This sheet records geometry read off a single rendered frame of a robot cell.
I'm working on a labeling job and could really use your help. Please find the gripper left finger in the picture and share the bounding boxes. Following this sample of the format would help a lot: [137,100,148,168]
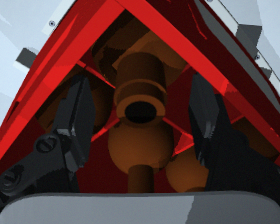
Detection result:
[0,75,96,213]

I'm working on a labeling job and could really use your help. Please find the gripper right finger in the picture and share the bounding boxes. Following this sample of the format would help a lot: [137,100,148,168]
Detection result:
[188,72,280,206]

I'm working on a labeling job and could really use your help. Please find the brown bottle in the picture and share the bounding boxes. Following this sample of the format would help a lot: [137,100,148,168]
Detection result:
[90,9,187,128]
[108,120,174,193]
[35,63,115,137]
[232,116,280,162]
[165,145,209,193]

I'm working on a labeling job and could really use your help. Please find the red plastic crate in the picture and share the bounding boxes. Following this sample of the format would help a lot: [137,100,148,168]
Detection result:
[0,0,280,194]

